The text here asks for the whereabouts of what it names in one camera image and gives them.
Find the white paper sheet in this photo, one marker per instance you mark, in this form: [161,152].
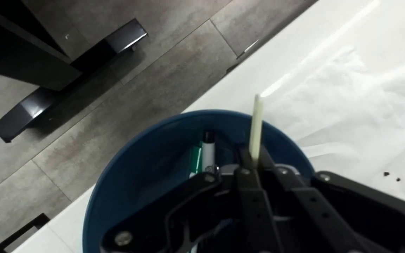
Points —
[352,116]

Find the white green marker pen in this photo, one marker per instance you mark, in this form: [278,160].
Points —
[209,152]

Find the black metal stand base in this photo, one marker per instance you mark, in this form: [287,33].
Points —
[71,78]

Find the blue bowl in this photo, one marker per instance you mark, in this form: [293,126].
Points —
[155,163]

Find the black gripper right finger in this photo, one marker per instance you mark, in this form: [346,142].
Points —
[352,211]

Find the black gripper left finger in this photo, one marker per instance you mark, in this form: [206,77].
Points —
[254,211]

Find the white plastic spoon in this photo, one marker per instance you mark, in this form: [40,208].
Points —
[256,130]

